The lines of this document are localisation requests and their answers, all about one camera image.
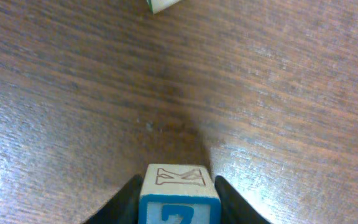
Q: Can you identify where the wooden block blue two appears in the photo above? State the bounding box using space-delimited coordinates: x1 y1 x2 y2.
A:
138 164 221 224

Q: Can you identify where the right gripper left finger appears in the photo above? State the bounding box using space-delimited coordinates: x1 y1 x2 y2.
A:
83 174 142 224

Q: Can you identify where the wooden block green side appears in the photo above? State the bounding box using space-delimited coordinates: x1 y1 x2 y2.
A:
146 0 181 14

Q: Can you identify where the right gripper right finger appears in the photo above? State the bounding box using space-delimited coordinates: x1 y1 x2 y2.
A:
214 175 270 224

